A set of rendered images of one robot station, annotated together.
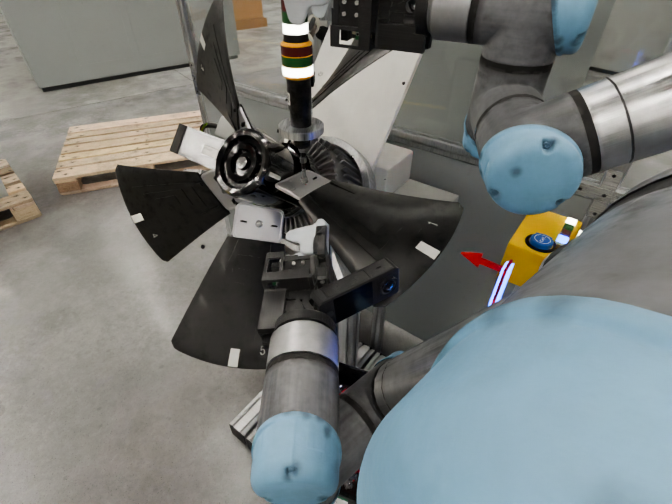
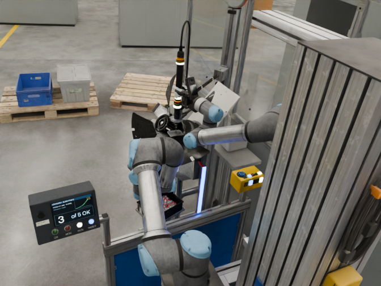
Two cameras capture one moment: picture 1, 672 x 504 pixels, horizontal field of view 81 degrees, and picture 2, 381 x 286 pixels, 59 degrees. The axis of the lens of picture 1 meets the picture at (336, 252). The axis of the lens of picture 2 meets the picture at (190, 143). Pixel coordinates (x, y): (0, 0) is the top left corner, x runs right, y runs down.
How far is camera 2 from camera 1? 138 cm
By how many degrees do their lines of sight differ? 20
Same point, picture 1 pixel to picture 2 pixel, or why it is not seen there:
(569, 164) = (191, 141)
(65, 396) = not seen: hidden behind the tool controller
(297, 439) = not seen: hidden behind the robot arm
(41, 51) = (128, 26)
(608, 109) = (200, 134)
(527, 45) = (206, 118)
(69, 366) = not seen: hidden behind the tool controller
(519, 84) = (205, 125)
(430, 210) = (201, 150)
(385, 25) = (190, 104)
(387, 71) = (223, 106)
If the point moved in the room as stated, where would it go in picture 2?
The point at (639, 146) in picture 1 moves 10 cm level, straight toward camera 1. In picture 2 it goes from (203, 141) to (183, 144)
